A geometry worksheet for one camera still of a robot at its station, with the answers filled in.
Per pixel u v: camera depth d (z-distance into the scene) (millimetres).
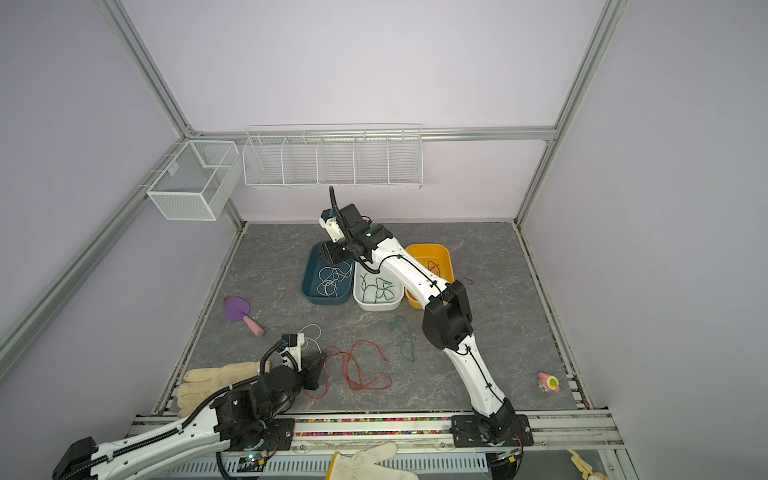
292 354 700
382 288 992
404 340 890
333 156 992
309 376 708
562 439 739
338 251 785
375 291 992
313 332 911
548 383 770
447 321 560
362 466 697
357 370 844
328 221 789
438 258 1037
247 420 599
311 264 1028
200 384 819
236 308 964
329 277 1040
